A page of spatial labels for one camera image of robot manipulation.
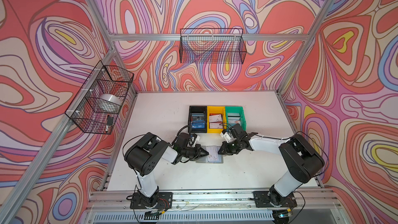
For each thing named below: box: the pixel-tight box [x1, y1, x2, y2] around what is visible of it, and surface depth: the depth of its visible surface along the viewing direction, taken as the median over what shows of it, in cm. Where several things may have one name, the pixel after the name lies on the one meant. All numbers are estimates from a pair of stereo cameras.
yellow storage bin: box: [206, 105, 217, 134], surface depth 103 cm
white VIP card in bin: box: [209, 114, 223, 123], surface depth 103 cm
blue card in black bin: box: [191, 122, 206, 129], surface depth 101 cm
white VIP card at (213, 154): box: [206, 145, 219, 162], surface depth 90 cm
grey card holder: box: [195, 145, 224, 164], surface depth 88 cm
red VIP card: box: [209, 120, 224, 129], surface depth 101 cm
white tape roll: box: [94, 93, 123, 114], surface depth 74 cm
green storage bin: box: [224, 106, 247, 133], surface depth 103 cm
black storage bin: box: [188, 105, 208, 134], surface depth 101 cm
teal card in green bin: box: [228, 119, 241, 127], surface depth 103 cm
